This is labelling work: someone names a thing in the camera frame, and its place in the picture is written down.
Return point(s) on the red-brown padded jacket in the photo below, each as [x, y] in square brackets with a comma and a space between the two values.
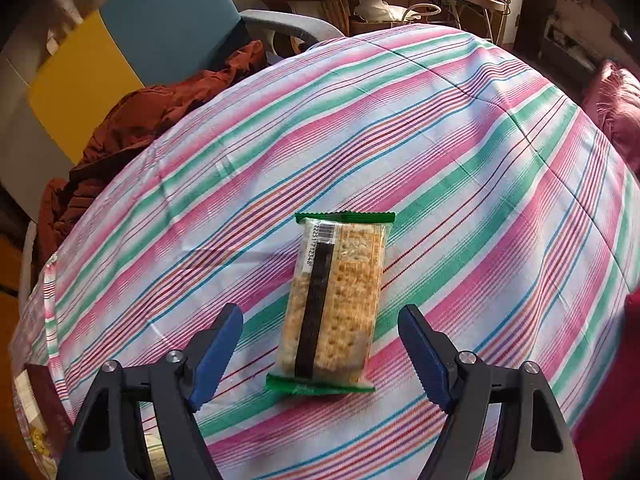
[150, 120]

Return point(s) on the pink pillow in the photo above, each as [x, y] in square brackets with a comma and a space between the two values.
[617, 110]

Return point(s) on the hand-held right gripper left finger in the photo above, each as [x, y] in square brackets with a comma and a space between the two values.
[217, 355]

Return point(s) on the white plastic bag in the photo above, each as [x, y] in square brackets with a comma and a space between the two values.
[382, 9]

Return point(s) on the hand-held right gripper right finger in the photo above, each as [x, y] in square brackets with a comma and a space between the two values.
[425, 355]

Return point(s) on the striped tablecloth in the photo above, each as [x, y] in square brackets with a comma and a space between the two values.
[400, 160]

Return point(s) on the red cloth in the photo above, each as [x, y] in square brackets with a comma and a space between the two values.
[615, 400]

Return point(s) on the cracker packet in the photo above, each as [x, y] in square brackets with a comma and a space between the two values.
[335, 300]

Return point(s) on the grey yellow blue chair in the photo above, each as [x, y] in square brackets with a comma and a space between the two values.
[100, 60]

